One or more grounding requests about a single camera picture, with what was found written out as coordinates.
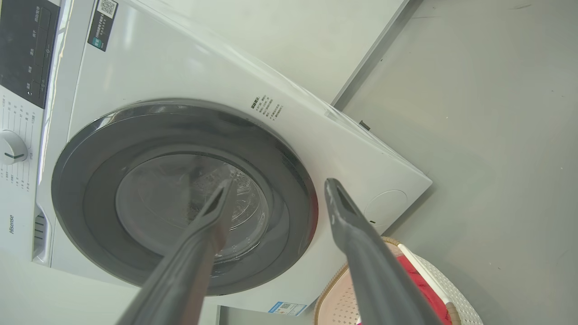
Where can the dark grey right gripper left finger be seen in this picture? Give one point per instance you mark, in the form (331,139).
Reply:
(194,262)

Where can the black washing machine control panel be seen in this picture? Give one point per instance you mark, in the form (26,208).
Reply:
(22,49)

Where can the black QR code sticker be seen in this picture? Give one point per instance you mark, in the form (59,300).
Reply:
(103,25)

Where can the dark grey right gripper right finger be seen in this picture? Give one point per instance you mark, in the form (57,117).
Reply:
(370,262)

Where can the dark round washing machine door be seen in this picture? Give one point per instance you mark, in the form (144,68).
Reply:
(99,189)

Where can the white front-load washing machine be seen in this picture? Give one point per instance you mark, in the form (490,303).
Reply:
(180,67)

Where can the red garment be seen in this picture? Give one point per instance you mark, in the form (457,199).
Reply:
(420,282)

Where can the beige perforated laundry basket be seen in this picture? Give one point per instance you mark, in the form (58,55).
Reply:
(338,302)

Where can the white washing machine control knob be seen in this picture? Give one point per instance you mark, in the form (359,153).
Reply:
(11,146)

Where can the blue energy label sticker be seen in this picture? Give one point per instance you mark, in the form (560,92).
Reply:
(286,308)

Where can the round white filter cover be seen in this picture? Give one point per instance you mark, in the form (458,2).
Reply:
(386,207)

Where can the black washing machine foot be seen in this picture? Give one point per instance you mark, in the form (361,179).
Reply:
(364,125)

